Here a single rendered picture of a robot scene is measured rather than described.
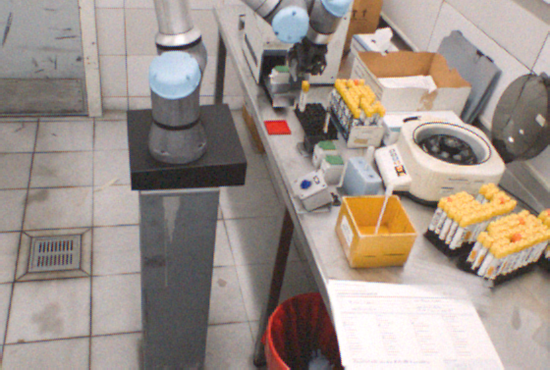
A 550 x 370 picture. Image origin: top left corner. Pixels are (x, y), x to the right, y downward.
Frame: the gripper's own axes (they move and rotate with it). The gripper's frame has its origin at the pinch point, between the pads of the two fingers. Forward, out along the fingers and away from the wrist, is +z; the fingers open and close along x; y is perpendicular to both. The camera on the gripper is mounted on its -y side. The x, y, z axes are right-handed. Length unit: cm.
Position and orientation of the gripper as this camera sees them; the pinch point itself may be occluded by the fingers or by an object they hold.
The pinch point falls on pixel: (295, 71)
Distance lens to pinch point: 164.7
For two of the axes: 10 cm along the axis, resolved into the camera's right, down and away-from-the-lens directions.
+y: 1.3, 9.3, -3.3
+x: 9.8, -0.7, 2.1
